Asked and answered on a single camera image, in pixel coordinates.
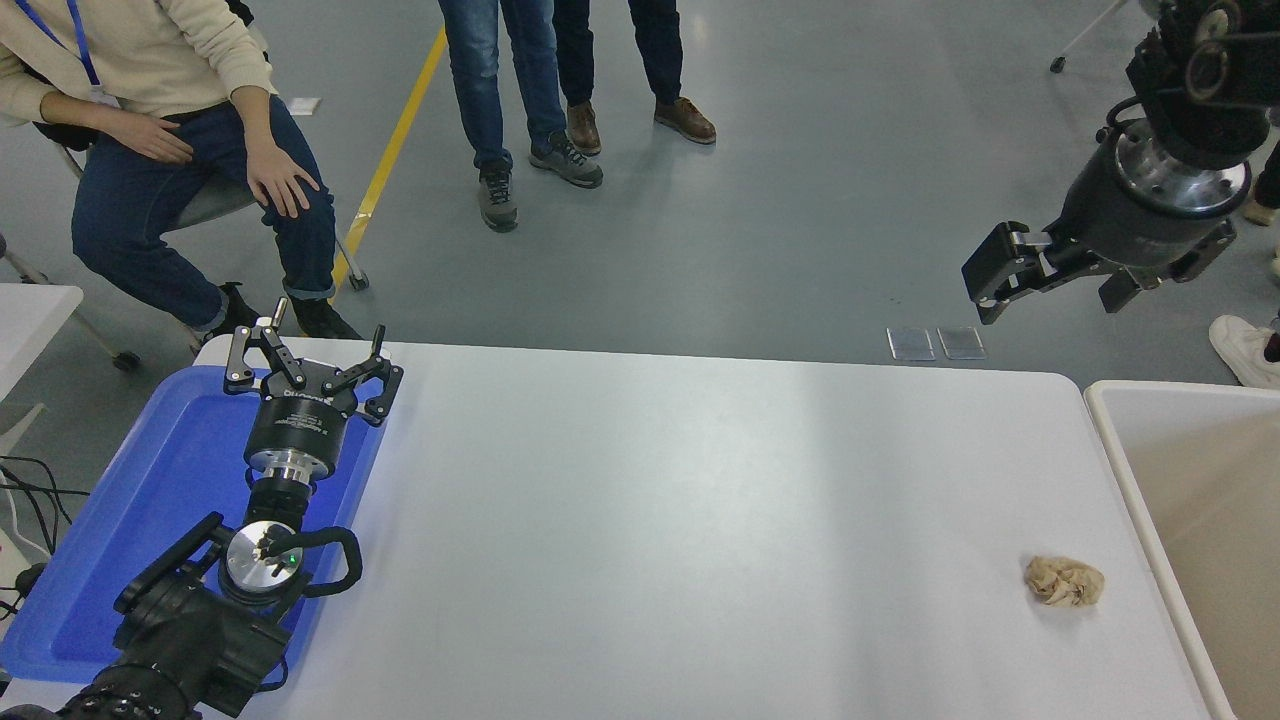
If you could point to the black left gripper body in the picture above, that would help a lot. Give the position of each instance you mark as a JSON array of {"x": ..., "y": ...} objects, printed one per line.
[{"x": 300, "y": 425}]

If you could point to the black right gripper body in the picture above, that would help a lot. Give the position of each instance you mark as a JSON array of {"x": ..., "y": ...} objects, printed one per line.
[{"x": 1120, "y": 230}]

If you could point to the tan paper ball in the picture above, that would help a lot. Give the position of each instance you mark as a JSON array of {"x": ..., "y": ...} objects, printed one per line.
[{"x": 1065, "y": 582}]

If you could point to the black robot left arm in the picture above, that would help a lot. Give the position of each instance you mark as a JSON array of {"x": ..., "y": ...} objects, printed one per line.
[{"x": 190, "y": 640}]

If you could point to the person's right forearm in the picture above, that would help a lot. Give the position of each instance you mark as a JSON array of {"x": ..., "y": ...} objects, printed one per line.
[{"x": 50, "y": 100}]

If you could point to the person's left forearm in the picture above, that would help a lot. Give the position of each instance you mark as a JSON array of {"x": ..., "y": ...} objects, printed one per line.
[{"x": 252, "y": 110}]

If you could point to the person's left hand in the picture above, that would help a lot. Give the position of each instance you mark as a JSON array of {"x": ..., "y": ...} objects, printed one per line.
[{"x": 280, "y": 180}]

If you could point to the person's right hand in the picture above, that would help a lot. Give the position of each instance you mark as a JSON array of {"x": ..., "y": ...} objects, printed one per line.
[{"x": 145, "y": 137}]

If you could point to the clear floor plate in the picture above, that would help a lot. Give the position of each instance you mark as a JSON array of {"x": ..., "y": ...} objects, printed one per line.
[
  {"x": 911, "y": 344},
  {"x": 962, "y": 343}
]

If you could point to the person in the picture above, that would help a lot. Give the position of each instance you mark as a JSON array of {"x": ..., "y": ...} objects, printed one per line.
[
  {"x": 1270, "y": 180},
  {"x": 480, "y": 80},
  {"x": 655, "y": 50},
  {"x": 1240, "y": 345},
  {"x": 120, "y": 60}
]

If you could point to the grey wheeled chair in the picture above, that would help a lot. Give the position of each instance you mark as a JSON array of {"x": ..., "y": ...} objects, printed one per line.
[{"x": 215, "y": 205}]

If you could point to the blue plastic tray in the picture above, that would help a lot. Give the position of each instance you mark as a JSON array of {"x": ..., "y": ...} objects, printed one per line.
[{"x": 130, "y": 520}]

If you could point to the large pale bin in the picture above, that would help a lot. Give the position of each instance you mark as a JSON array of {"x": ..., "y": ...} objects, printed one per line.
[{"x": 1200, "y": 480}]

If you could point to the white side table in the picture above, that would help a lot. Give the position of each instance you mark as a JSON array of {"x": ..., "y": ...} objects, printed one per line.
[{"x": 30, "y": 320}]

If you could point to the white paper sheet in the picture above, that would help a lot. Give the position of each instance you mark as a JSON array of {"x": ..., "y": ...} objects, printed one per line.
[{"x": 303, "y": 105}]

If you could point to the black power plug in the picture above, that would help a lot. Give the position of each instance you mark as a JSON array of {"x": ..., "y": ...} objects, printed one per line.
[{"x": 30, "y": 578}]

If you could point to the white power strip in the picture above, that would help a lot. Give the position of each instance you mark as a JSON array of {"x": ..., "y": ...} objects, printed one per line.
[{"x": 8, "y": 560}]

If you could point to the white frame leg with caster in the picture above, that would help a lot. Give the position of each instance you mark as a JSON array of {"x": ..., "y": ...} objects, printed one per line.
[{"x": 126, "y": 361}]

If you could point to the white wheeled chair frame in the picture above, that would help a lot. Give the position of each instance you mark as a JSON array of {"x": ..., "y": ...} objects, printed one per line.
[{"x": 1058, "y": 64}]

